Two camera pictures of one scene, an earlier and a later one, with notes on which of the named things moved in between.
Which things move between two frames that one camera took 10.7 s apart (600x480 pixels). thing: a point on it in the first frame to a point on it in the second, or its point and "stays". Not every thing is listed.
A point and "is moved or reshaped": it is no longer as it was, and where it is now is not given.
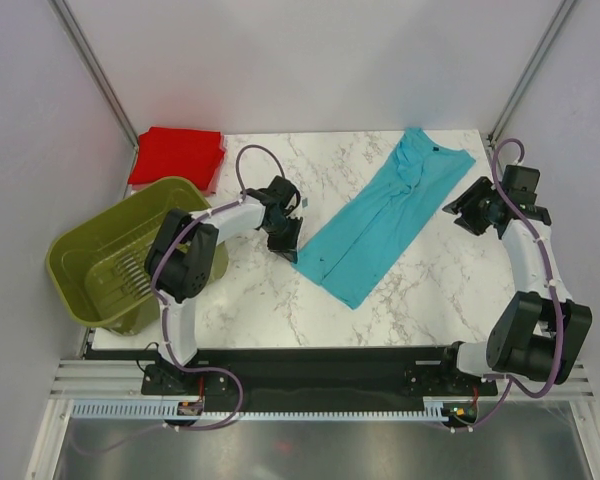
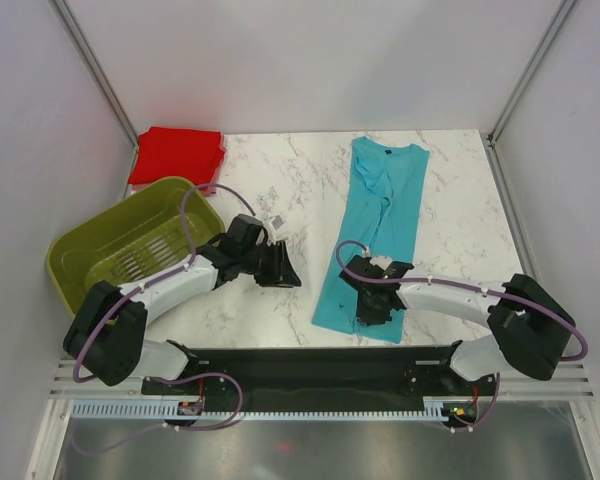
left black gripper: (288, 248) to (281, 273)
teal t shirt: (382, 217) is moved or reshaped
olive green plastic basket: (99, 267) stays
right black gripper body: (487, 204) to (367, 310)
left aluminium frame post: (92, 61) stays
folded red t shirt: (196, 155) stays
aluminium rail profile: (99, 379) stays
